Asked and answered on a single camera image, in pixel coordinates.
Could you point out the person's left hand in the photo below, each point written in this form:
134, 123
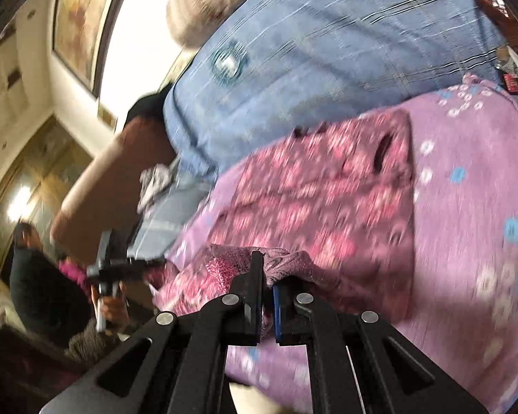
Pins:
112, 309

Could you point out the grey crumpled small cloth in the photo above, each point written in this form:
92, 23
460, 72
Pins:
154, 181

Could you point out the maroon floral patterned shirt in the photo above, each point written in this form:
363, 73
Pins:
332, 206

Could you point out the blue plaid pillow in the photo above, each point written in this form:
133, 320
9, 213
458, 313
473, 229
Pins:
276, 65

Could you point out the purple floral bed sheet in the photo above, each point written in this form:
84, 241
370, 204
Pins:
463, 312

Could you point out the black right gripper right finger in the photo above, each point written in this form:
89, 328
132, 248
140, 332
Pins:
362, 363

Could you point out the framed wall painting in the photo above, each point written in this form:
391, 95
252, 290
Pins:
81, 32

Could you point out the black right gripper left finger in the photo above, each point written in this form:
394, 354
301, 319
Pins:
174, 364

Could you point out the grey striped folded blanket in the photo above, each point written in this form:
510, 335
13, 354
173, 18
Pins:
158, 229

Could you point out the brown headboard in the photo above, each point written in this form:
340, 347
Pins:
106, 194

